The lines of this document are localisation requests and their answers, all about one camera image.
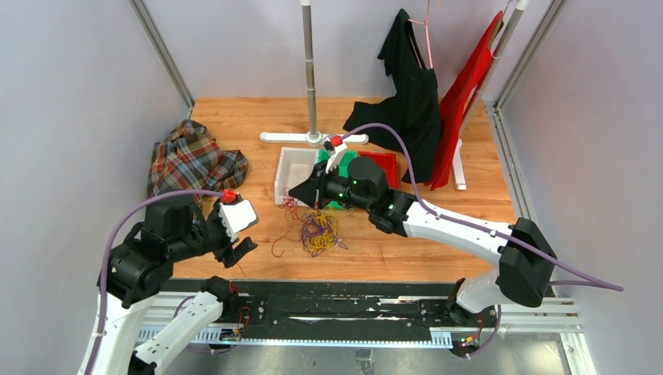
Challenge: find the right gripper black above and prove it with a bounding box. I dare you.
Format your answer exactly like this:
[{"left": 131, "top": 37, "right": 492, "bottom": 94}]
[{"left": 288, "top": 160, "right": 372, "bottom": 213}]

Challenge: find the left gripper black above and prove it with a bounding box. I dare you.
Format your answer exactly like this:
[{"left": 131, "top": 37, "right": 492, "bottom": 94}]
[{"left": 171, "top": 193, "right": 260, "bottom": 265}]

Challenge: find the red cable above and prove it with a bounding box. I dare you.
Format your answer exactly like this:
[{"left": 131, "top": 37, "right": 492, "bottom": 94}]
[{"left": 235, "top": 188, "right": 312, "bottom": 278}]

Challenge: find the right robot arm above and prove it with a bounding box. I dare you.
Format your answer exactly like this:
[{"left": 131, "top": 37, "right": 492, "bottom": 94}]
[{"left": 288, "top": 156, "right": 557, "bottom": 326}]

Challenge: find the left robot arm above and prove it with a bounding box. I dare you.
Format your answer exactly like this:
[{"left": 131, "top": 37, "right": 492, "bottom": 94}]
[{"left": 79, "top": 190, "right": 259, "bottom": 374}]

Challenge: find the white plastic bin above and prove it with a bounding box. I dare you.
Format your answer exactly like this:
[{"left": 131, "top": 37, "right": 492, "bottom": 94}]
[{"left": 274, "top": 147, "right": 319, "bottom": 205}]

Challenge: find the green plastic bin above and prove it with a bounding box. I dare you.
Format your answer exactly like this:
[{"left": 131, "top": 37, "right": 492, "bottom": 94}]
[{"left": 317, "top": 150, "right": 358, "bottom": 210}]

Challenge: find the metal clothes rack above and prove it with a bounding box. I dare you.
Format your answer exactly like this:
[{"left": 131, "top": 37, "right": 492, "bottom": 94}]
[{"left": 260, "top": 0, "right": 529, "bottom": 191}]

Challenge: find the red plastic bin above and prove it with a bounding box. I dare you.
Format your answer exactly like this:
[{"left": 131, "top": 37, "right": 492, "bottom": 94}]
[{"left": 358, "top": 151, "right": 400, "bottom": 188}]

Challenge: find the plaid flannel shirt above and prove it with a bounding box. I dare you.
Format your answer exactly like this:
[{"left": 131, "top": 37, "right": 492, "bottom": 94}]
[{"left": 146, "top": 120, "right": 250, "bottom": 198}]

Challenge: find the black t-shirt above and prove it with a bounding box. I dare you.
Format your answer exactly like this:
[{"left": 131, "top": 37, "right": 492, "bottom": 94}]
[{"left": 343, "top": 9, "right": 442, "bottom": 184}]

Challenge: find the red t-shirt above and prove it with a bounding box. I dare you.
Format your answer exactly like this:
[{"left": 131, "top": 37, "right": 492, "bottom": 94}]
[{"left": 427, "top": 11, "right": 504, "bottom": 191}]

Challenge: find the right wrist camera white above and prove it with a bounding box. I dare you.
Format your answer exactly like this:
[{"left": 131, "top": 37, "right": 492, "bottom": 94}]
[{"left": 322, "top": 134, "right": 348, "bottom": 173}]

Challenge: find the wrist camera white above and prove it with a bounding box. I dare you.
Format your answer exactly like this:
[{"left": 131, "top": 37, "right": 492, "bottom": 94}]
[
  {"left": 219, "top": 200, "right": 259, "bottom": 243},
  {"left": 322, "top": 134, "right": 348, "bottom": 173}
]

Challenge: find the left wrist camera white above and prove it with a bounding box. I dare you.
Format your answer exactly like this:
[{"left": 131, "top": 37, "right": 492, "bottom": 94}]
[{"left": 219, "top": 200, "right": 259, "bottom": 243}]

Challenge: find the yellow cable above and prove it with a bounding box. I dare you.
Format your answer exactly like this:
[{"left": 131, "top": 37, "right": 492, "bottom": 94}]
[{"left": 303, "top": 209, "right": 341, "bottom": 254}]

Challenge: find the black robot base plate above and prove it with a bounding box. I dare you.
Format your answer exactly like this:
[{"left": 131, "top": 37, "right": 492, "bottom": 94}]
[{"left": 218, "top": 280, "right": 495, "bottom": 341}]

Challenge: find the pink wire hanger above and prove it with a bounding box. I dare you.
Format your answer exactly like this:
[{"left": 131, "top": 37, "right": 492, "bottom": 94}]
[{"left": 408, "top": 0, "right": 434, "bottom": 69}]

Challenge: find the aluminium frame rail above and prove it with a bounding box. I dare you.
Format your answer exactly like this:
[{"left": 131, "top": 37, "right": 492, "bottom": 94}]
[{"left": 128, "top": 0, "right": 195, "bottom": 114}]

